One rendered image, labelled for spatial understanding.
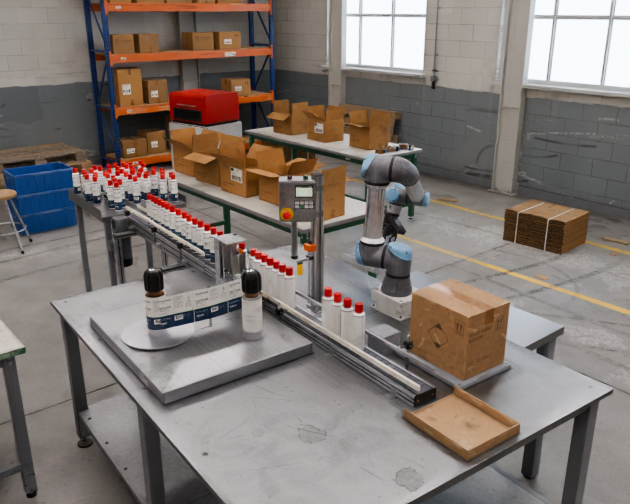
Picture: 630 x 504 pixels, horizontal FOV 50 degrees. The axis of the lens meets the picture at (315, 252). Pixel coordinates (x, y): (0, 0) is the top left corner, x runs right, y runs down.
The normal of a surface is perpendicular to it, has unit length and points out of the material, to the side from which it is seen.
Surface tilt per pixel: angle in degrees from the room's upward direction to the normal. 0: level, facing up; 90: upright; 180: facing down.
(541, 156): 90
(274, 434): 0
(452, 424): 0
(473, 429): 0
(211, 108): 90
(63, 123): 90
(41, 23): 90
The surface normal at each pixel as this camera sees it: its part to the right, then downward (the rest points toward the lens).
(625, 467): 0.00, -0.94
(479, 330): 0.59, 0.27
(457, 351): -0.80, 0.20
